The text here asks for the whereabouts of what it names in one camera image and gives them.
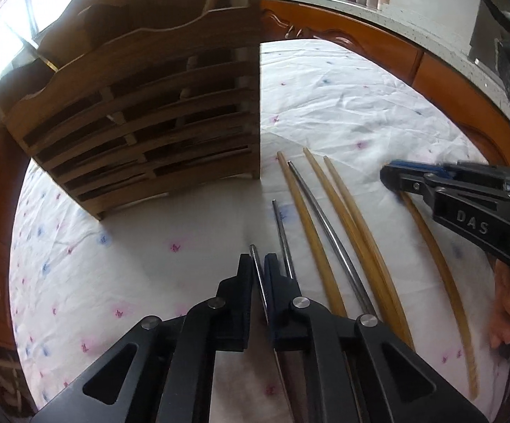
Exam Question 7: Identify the grey kitchen countertop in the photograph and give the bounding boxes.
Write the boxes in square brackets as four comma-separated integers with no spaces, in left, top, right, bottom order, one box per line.
[259,0,510,159]

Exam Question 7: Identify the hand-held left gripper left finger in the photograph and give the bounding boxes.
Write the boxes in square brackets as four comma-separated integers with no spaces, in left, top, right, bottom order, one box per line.
[30,252,256,423]

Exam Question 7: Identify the wooden chopstick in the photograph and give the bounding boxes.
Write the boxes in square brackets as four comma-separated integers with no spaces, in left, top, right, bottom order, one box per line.
[400,192,479,401]
[324,155,416,351]
[303,147,410,347]
[276,151,348,318]

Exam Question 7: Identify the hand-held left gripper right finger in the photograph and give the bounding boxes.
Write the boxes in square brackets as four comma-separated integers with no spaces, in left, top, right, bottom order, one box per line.
[263,252,490,423]

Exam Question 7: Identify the white floral tablecloth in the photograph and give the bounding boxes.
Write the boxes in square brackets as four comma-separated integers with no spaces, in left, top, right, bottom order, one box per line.
[8,39,510,423]

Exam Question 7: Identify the brown wooden base cabinets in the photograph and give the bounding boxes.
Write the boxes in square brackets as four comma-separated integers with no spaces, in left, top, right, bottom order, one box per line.
[0,0,510,362]

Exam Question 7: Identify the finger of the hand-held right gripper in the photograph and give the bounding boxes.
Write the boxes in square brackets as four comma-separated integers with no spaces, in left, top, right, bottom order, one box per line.
[379,164,448,206]
[391,161,510,186]

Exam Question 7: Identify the wooden utensil holder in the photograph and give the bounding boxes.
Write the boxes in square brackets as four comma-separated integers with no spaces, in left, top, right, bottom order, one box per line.
[0,0,264,221]

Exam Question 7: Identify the metal chopstick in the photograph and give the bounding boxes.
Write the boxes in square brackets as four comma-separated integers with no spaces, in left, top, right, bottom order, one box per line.
[248,244,300,423]
[271,199,295,280]
[287,160,379,319]

